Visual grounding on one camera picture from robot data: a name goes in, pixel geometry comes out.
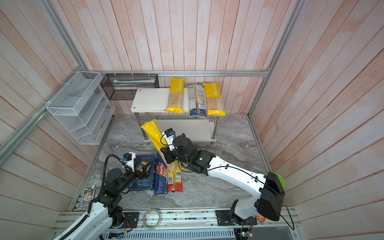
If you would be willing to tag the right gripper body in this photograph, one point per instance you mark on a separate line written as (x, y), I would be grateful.
(184, 160)

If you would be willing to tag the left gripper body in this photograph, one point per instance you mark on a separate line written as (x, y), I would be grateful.
(129, 176)

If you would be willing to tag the red spaghetti bag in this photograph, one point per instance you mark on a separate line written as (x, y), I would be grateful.
(175, 183)

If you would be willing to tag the yellow spaghetti bag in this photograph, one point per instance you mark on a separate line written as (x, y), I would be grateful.
(156, 136)
(215, 105)
(176, 96)

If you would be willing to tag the dark blue spaghetti bag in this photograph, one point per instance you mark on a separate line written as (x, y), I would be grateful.
(197, 102)

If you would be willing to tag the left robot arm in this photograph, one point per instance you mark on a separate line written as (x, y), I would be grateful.
(104, 211)

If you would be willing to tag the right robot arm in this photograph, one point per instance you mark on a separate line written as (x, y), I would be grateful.
(267, 191)

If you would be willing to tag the blue Barilla pasta box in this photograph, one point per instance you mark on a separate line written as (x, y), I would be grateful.
(145, 183)

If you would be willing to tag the white two-tier shelf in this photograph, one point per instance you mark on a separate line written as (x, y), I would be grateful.
(155, 101)

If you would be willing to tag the narrow blue Barilla spaghetti box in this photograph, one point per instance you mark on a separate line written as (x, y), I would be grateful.
(161, 176)

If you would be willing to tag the small printed card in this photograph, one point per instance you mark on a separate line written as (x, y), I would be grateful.
(87, 196)

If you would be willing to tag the red round tag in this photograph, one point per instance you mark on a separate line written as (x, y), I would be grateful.
(260, 218)

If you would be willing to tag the green funnel cup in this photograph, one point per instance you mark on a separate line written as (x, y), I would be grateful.
(281, 179)

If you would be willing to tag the black mesh basket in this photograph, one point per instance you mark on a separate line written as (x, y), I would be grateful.
(120, 87)

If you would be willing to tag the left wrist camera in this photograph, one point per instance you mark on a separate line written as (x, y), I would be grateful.
(129, 161)

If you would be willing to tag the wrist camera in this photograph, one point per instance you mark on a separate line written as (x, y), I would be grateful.
(129, 161)
(167, 138)

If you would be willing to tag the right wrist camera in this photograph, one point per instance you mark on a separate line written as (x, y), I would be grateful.
(167, 138)

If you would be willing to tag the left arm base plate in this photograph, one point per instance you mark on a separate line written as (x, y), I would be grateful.
(130, 220)

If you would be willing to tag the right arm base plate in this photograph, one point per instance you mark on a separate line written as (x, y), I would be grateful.
(228, 218)

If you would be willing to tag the white wire mesh organizer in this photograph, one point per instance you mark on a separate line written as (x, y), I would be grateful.
(83, 112)

